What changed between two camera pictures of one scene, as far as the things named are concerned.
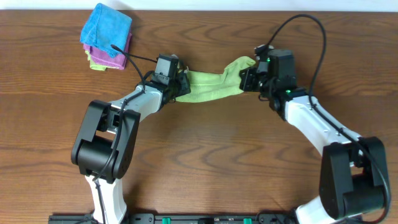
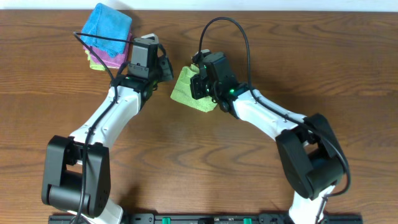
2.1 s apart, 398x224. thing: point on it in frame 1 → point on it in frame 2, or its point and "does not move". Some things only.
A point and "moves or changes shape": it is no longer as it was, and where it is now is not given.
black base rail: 173,218 does not move
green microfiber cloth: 206,86 moves or changes shape
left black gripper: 185,89 → 163,65
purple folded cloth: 119,61 does not move
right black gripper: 245,84 → 194,83
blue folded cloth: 106,27 does not move
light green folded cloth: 95,66 does not move
